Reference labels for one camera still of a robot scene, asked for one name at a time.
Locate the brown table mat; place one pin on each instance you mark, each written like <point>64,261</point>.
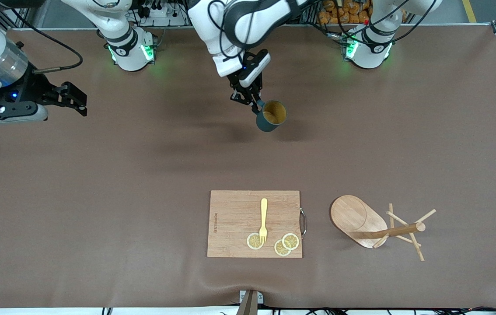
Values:
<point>143,175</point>

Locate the teal cup yellow inside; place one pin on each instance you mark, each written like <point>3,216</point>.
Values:
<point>272,117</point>

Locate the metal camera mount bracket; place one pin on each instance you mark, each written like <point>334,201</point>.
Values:
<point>250,302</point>

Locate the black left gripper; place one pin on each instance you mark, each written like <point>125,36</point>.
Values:
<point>243,88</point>

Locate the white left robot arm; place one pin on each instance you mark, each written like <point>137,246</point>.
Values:
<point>213,26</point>

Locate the bag of orange snacks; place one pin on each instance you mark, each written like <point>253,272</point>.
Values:
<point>340,15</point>

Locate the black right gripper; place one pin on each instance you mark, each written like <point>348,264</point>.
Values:
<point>36,84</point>

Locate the wooden cutting board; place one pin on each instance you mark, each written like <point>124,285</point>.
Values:
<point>235,227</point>

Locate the white power strip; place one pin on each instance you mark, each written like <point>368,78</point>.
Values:
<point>160,13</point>

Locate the wooden mug tree rack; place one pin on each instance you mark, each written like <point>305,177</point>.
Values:
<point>355,218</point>

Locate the lemon slice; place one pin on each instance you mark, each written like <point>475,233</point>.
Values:
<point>281,249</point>
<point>253,241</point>
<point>291,241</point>

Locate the yellow plastic fork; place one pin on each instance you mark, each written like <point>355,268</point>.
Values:
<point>263,214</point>

